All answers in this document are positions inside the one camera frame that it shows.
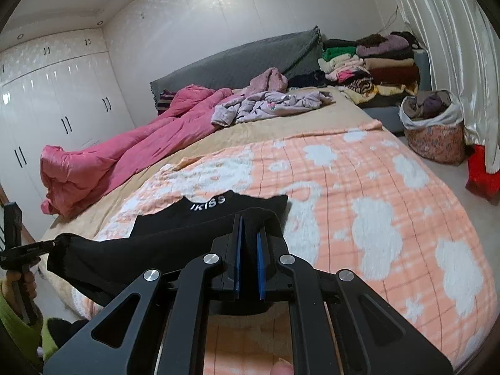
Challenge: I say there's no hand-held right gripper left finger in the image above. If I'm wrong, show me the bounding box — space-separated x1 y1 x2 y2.
43 215 245 375

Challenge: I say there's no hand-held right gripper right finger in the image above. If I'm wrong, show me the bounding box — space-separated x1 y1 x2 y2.
256 224 454 375

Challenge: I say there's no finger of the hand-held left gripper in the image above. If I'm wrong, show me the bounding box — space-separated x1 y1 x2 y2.
22 240 59 266

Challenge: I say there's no black sweater with orange cuffs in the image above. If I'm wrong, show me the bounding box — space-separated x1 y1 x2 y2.
47 189 290 317

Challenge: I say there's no stack of folded clothes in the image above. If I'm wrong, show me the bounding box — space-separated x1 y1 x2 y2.
318 31 420 104

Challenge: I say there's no person's left hand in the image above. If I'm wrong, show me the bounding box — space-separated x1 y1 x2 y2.
1 270 39 305

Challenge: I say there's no dark cloth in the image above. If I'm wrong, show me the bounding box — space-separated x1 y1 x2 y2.
41 317 91 350

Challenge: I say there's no pink duvet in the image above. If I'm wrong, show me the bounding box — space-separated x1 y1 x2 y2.
39 84 235 217

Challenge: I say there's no peach checked cloud blanket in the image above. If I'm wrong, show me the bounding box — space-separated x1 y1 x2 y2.
72 119 498 375

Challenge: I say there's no white wardrobe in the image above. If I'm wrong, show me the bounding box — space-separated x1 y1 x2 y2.
0 27 135 239

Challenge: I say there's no beige bed sheet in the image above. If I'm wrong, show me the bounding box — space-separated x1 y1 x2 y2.
39 96 383 282

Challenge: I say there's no lilac crumpled garment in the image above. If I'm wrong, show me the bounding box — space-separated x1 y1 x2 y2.
211 89 336 128

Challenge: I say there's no dark striped garment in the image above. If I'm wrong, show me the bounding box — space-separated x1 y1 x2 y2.
156 89 177 116

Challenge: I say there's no pink fuzzy garment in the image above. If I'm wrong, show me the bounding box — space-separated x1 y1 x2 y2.
244 67 290 94

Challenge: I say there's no dark navy garment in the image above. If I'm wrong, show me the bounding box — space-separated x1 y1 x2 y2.
289 70 329 88

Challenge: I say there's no grey headboard cover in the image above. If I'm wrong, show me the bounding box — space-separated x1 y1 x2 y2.
149 27 325 116

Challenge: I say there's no floral laundry basket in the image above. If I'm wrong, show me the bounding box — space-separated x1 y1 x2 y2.
398 90 465 165

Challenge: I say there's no white satin curtain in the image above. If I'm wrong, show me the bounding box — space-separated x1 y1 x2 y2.
385 0 500 174

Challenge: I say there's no black wall cable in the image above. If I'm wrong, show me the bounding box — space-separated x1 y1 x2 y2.
377 6 403 36

